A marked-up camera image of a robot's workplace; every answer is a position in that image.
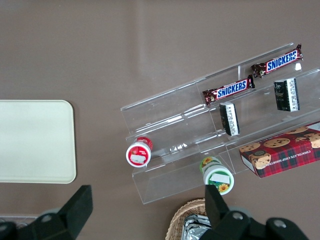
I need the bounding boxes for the red lid yogurt cup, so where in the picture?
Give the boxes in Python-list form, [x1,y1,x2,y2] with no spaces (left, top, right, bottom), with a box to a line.
[125,136,154,168]

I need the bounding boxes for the light oval wicker basket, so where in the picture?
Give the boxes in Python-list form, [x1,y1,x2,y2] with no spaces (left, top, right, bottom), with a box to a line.
[165,197,214,240]

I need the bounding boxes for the Snickers chocolate bar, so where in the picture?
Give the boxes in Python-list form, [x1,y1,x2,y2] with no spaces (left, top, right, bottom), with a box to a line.
[201,74,256,106]
[250,43,304,79]

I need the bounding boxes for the stack of foil trays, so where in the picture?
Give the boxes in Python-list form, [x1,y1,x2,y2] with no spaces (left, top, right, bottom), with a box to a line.
[183,213,213,240]

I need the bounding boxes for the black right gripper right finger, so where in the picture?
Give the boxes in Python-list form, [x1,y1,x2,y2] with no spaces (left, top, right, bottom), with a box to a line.
[199,184,311,240]

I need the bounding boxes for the beige rectangular tray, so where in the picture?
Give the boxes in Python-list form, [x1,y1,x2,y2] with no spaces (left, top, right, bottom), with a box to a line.
[0,99,77,185]

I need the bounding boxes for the clear acrylic stepped riser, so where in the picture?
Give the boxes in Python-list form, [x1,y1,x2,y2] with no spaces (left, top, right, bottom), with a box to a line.
[120,78,237,206]
[195,41,320,176]

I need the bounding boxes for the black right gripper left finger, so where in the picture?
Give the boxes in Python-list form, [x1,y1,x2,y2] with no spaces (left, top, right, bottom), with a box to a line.
[0,184,94,240]

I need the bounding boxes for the small black white box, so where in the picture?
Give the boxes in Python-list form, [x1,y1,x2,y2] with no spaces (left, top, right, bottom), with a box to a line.
[218,101,241,137]
[272,77,301,113]

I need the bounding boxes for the red tartan cookie box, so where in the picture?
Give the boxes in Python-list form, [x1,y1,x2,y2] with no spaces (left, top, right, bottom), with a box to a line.
[238,121,320,179]

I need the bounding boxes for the green lid yogurt cup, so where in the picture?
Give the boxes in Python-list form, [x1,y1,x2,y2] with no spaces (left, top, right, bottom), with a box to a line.
[198,156,235,196]

